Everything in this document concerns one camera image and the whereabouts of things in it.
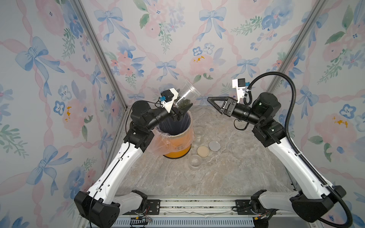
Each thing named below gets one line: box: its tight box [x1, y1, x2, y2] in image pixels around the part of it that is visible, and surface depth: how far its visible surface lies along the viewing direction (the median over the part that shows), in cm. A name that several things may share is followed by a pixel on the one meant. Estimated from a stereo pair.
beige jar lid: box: [196, 145, 210, 158], surface depth 95 cm
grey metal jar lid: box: [208, 140, 221, 152], surface depth 100 cm
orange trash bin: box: [158, 111, 193, 159], surface depth 78 cm
